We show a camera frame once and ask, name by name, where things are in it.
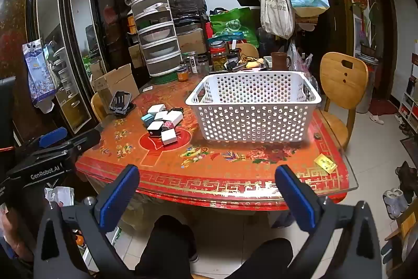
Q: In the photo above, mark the brown ceramic mug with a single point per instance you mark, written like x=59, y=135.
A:
x=279, y=61

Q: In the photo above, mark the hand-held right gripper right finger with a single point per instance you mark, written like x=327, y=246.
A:
x=295, y=200

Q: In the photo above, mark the white slipper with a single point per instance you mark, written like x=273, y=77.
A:
x=378, y=119

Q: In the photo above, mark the brown cardboard box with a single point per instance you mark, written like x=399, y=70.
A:
x=192, y=41

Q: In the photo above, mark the blue white snack bag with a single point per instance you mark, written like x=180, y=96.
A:
x=37, y=69

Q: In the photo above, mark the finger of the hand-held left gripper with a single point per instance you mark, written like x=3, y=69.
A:
x=52, y=136
x=85, y=139

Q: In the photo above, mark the dark red door mat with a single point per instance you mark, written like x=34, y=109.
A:
x=382, y=107

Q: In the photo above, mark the dark shoes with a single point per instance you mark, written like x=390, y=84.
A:
x=406, y=175

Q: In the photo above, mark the clear plastic bag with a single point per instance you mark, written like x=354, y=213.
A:
x=296, y=60

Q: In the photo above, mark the open cardboard box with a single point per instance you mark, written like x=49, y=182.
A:
x=112, y=83

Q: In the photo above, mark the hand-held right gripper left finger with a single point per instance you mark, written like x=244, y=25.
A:
x=119, y=200

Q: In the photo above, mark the potted plant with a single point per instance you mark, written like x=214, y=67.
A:
x=371, y=34

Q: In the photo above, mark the dark mirrored wardrobe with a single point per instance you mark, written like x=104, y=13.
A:
x=107, y=4

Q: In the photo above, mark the person's leg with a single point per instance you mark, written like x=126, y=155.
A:
x=165, y=243
x=261, y=261

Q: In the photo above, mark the person's right leg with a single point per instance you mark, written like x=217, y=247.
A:
x=261, y=261

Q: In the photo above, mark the grey shoes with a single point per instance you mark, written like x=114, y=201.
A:
x=395, y=202

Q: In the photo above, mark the yellow card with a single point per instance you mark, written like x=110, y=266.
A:
x=325, y=164

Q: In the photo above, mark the white plastic drawer unit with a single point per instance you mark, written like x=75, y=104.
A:
x=158, y=37

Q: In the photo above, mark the person's left leg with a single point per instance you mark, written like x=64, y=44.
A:
x=165, y=243

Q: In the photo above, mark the red printed tablecloth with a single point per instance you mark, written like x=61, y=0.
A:
x=228, y=164

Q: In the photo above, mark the red lid glass jar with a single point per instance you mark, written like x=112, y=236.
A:
x=218, y=57

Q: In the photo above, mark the white perforated plastic basket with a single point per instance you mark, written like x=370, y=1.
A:
x=253, y=105

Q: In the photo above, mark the green shopping bag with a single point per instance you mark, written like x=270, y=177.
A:
x=233, y=25

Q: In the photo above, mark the green plastic tray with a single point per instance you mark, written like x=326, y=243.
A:
x=165, y=79

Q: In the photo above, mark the white shoe rack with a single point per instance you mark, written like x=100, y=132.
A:
x=410, y=104

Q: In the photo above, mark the orange small jar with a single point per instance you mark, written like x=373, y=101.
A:
x=182, y=74

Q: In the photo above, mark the black phone stand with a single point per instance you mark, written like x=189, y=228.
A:
x=120, y=102

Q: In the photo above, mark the wooden chair with holes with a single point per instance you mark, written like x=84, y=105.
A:
x=343, y=79

